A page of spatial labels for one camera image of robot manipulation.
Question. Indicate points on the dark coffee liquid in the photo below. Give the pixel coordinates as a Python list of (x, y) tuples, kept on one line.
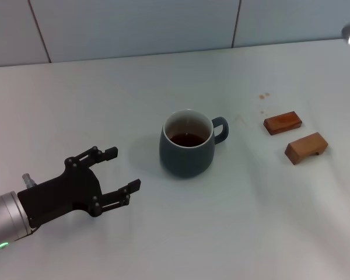
[(186, 140)]

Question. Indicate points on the notched light wooden block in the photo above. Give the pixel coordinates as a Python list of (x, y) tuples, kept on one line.
[(303, 146)]

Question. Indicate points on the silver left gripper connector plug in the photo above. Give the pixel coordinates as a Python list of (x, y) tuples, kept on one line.
[(28, 179)]

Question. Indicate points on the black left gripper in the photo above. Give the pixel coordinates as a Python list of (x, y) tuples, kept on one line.
[(67, 189)]

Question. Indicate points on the grey ceramic mug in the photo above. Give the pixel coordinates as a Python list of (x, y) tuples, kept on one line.
[(186, 160)]

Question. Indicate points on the flat dark wooden block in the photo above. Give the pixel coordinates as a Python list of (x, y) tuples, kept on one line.
[(283, 122)]

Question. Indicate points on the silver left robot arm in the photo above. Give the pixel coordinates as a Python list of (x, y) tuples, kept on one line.
[(6, 218)]

